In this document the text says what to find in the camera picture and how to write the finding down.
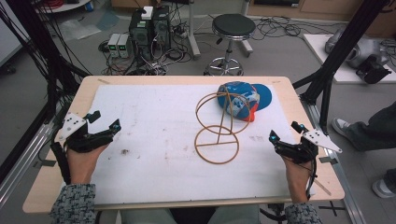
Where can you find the blue patterned baseball cap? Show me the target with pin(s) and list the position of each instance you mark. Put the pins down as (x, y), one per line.
(243, 93)

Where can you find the black computer tower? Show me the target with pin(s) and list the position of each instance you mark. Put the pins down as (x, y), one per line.
(140, 34)
(162, 28)

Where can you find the person's right hand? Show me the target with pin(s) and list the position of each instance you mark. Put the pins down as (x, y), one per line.
(297, 180)

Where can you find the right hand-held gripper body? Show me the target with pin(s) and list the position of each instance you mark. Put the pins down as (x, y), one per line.
(299, 152)

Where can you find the electronics boxes on floor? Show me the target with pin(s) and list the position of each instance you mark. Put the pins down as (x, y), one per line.
(162, 62)

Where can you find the person's lap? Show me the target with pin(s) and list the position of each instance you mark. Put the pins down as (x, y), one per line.
(140, 216)

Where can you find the clear plastic sheet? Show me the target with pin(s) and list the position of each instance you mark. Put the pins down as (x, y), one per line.
(79, 29)

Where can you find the white floor board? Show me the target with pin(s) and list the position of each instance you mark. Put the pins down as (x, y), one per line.
(320, 53)

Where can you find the black device on board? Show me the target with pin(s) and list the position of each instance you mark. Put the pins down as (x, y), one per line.
(372, 70)

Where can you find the grey robot shell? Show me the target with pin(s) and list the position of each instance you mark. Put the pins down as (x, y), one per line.
(361, 49)

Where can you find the white box on computer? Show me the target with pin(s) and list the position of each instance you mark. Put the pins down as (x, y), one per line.
(147, 12)

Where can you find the white table mat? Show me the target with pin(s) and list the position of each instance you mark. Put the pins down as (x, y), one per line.
(155, 140)

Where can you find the light wooden table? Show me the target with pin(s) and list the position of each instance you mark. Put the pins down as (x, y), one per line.
(87, 81)

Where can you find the aluminium rail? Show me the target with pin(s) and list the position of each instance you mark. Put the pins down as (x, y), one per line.
(339, 174)
(25, 158)

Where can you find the black metal frame stand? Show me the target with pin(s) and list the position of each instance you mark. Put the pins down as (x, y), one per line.
(37, 46)
(341, 46)

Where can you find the black round stool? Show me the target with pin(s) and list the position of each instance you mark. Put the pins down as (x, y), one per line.
(233, 26)

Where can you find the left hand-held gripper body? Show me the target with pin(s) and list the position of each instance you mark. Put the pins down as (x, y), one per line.
(73, 125)

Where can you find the white desk leg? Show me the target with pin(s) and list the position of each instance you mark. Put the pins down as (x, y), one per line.
(193, 31)

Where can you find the person's left hand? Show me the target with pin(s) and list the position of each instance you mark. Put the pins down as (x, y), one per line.
(81, 166)

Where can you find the grey bench power supply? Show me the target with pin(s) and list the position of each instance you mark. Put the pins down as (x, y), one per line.
(113, 45)
(124, 46)

